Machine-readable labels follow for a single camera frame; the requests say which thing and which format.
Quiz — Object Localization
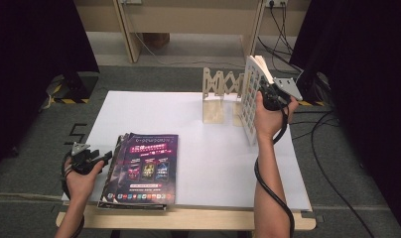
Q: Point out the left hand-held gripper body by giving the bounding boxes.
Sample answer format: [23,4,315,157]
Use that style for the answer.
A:
[68,142,106,177]

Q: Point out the short black floor cables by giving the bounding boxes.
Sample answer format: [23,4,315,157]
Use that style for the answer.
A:
[289,109,341,142]

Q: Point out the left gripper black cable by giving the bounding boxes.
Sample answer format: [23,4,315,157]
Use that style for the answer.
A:
[60,150,85,238]

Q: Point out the person's right hand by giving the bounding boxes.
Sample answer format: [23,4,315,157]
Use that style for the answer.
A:
[253,91,300,144]

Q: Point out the person's left hand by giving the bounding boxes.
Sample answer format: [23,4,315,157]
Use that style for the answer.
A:
[65,160,105,205]

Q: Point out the black curtain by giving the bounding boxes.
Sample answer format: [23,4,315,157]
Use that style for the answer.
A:
[288,0,401,237]
[0,0,101,175]

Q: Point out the black stand base striped tape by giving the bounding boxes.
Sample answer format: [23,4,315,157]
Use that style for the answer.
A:
[277,70,334,107]
[39,70,101,111]

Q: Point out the purple magazine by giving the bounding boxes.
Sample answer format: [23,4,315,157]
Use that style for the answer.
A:
[98,133,131,210]
[113,132,180,206]

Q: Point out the black corner bracket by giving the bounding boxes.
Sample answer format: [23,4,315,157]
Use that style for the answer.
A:
[301,211,326,223]

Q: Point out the brown cardboard box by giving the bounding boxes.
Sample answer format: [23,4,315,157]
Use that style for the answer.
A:
[142,32,172,50]

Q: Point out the white wall socket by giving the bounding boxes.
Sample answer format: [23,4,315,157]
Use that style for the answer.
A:
[265,0,289,8]

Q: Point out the beige desk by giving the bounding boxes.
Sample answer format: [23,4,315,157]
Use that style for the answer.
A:
[72,0,313,65]

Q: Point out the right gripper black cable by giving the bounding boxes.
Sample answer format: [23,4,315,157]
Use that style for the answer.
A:
[253,103,296,238]

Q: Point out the long black floor cable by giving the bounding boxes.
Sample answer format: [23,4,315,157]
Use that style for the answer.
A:
[310,110,377,238]

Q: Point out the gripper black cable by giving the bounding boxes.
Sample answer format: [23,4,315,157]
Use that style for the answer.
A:
[253,103,296,238]
[60,150,85,238]

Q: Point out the wooden expandable book rack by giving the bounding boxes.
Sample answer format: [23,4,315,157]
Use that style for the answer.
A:
[201,66,248,127]

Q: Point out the white book with picture grid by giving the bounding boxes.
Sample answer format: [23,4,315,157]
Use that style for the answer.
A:
[239,55,276,147]

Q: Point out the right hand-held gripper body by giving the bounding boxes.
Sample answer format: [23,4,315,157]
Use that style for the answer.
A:
[258,76,304,112]

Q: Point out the white board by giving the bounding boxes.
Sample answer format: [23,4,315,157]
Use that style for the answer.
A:
[61,90,313,213]

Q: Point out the black cable bundle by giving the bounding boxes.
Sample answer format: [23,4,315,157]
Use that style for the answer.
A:
[257,0,306,74]

